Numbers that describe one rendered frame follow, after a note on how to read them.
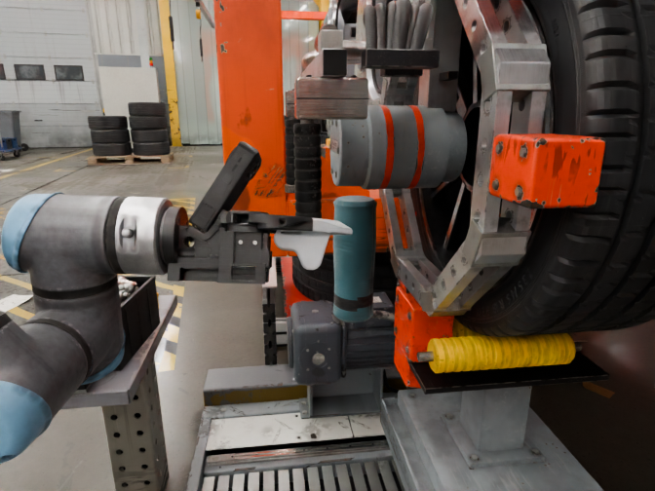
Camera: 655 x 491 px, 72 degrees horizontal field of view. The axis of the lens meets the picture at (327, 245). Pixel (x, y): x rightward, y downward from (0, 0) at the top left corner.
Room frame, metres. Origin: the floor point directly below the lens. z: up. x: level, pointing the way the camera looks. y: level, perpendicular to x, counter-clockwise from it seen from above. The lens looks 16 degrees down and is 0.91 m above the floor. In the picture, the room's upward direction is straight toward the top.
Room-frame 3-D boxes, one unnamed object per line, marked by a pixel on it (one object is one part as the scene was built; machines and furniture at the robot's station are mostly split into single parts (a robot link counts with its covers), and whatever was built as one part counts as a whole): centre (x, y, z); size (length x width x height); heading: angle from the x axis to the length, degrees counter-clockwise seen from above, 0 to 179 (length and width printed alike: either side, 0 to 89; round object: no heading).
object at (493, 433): (0.82, -0.35, 0.32); 0.40 x 0.30 x 0.28; 7
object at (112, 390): (0.87, 0.45, 0.44); 0.43 x 0.17 x 0.03; 7
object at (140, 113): (8.69, 3.71, 0.55); 1.40 x 0.80 x 1.09; 103
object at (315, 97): (0.61, 0.00, 0.93); 0.09 x 0.05 x 0.05; 97
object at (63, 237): (0.50, 0.29, 0.77); 0.12 x 0.09 x 0.10; 93
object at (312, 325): (1.10, -0.10, 0.26); 0.42 x 0.18 x 0.35; 97
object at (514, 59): (0.80, -0.19, 0.85); 0.54 x 0.07 x 0.54; 7
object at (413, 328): (0.81, -0.22, 0.48); 0.16 x 0.12 x 0.17; 97
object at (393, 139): (0.79, -0.11, 0.85); 0.21 x 0.14 x 0.14; 97
